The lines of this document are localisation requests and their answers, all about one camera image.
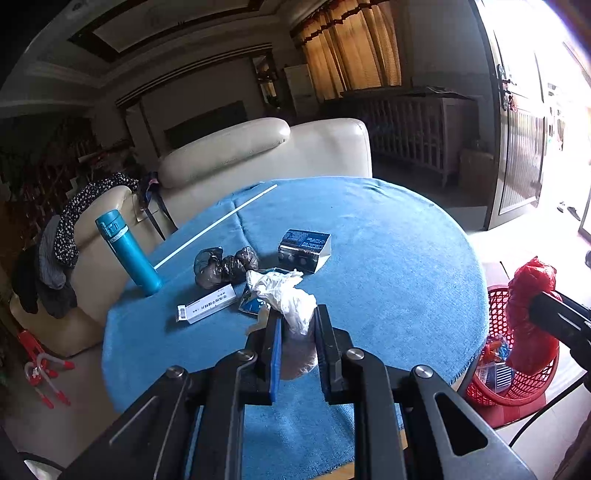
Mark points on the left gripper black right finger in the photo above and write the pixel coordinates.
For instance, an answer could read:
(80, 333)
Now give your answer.
(329, 356)

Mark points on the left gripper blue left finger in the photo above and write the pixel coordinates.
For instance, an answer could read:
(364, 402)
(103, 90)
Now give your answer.
(270, 357)

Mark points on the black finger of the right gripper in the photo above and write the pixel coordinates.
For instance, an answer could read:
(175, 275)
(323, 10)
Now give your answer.
(565, 319)

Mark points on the white tissue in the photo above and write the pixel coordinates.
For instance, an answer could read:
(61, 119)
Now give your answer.
(297, 309)

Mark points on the blue foil packet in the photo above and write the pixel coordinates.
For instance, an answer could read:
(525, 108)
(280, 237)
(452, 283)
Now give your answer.
(249, 303)

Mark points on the dark blue product box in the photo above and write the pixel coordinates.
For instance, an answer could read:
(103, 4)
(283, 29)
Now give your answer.
(305, 251)

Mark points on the white long medicine box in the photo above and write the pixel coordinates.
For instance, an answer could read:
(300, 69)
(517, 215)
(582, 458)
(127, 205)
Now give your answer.
(206, 306)

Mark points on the black plastic bag bundle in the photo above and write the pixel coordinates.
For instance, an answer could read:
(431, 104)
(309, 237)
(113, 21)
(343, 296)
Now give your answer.
(212, 269)

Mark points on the blue tablecloth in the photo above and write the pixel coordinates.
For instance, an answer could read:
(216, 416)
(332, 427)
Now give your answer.
(393, 269)

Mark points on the wooden door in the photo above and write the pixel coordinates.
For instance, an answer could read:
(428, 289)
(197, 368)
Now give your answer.
(520, 115)

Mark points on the white thin stick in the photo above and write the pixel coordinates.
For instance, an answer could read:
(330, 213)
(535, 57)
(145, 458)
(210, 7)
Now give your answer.
(212, 226)

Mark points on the cardboard box on floor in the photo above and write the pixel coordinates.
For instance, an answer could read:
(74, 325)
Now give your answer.
(477, 175)

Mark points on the cream leather sofa right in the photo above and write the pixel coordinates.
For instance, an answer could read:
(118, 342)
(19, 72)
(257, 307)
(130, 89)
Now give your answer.
(200, 173)

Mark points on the teal thermos bottle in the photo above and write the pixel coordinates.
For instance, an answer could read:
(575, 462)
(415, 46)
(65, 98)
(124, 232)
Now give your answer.
(115, 231)

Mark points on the red white toy stand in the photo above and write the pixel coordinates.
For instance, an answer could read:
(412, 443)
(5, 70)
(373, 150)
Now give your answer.
(38, 369)

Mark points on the white baby crib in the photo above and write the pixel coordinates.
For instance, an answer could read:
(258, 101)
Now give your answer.
(426, 127)

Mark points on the black floral garment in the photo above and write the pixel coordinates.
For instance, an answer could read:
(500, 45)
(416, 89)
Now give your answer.
(64, 248)

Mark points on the dark clothes pile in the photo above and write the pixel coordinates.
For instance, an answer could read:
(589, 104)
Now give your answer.
(37, 276)

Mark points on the black television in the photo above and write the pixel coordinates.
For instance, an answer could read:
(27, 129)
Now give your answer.
(205, 124)

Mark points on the orange curtains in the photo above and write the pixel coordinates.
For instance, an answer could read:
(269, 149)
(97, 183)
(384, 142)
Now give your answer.
(350, 45)

